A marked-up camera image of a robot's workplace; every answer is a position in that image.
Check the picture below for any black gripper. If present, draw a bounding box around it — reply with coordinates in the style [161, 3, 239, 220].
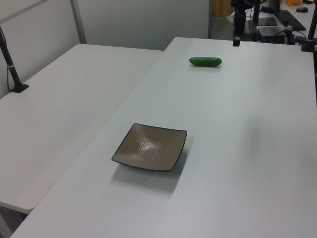
[231, 0, 249, 47]

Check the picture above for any green cucumber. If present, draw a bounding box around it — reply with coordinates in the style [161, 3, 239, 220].
[189, 57, 222, 68]

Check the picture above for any square brown ceramic plate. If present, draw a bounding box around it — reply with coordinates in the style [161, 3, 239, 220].
[111, 122, 188, 172]

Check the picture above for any thin black upright pole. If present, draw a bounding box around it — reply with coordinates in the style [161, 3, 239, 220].
[252, 4, 261, 42]

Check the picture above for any black electronics box with lights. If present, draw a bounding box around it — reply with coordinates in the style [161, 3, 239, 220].
[257, 26, 286, 43]

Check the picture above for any dark monitor stand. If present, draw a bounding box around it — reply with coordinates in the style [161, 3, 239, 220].
[268, 0, 281, 16]

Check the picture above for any black keyboard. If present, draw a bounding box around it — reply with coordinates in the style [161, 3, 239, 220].
[274, 9, 307, 31]

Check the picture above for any black pole with table clamp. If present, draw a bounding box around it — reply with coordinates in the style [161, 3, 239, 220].
[300, 16, 317, 53]

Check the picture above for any black pole with flat base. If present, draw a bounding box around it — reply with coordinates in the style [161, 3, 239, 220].
[0, 26, 30, 94]

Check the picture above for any grey partition frame post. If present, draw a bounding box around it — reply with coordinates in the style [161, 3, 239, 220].
[69, 0, 88, 46]

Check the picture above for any grey cable along pole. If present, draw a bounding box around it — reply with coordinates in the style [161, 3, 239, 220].
[6, 66, 12, 93]

